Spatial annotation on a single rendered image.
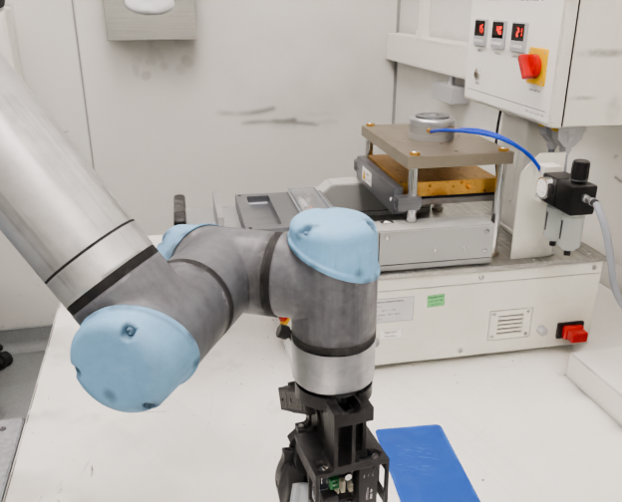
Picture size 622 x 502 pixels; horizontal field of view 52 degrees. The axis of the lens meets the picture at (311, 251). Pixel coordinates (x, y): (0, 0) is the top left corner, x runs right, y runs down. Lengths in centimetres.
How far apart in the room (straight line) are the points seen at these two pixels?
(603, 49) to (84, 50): 186
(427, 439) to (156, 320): 61
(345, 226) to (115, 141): 210
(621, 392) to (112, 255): 82
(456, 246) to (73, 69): 178
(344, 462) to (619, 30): 78
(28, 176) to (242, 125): 215
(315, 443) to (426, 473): 32
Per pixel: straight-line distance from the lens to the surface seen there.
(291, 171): 265
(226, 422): 100
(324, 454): 61
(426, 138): 114
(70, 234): 45
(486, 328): 115
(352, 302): 52
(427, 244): 105
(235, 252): 54
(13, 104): 47
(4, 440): 106
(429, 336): 111
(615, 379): 111
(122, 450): 98
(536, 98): 111
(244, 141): 259
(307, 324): 54
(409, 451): 95
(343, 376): 56
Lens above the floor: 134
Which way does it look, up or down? 22 degrees down
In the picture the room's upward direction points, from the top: straight up
